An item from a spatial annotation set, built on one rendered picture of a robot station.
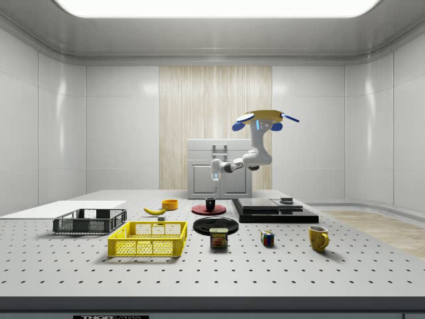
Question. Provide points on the yellow basket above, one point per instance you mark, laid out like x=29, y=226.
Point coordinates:
x=142, y=247

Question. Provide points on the dark grey basket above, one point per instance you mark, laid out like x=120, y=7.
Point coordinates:
x=83, y=226

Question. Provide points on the white board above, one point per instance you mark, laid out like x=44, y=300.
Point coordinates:
x=50, y=209

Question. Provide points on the banana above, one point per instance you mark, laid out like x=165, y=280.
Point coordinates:
x=154, y=211

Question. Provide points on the flat-sided can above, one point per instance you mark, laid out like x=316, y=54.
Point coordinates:
x=218, y=238

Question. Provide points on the white cabinet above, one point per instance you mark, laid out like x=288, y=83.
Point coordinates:
x=199, y=179

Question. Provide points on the red plate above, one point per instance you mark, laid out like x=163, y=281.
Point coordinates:
x=199, y=209

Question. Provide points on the puzzle cube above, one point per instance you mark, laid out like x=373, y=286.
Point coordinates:
x=267, y=238

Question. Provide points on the black plate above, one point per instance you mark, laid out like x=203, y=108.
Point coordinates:
x=202, y=224

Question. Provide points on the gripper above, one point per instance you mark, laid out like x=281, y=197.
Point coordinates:
x=216, y=180

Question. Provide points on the black stove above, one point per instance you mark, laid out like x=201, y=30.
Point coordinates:
x=275, y=217

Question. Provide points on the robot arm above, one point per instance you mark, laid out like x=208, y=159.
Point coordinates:
x=258, y=143

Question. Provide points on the yellow bowl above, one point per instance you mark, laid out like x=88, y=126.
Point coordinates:
x=169, y=206

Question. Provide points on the yellow mug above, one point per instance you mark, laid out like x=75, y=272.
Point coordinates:
x=317, y=237

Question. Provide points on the black mug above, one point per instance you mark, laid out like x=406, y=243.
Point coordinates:
x=210, y=204

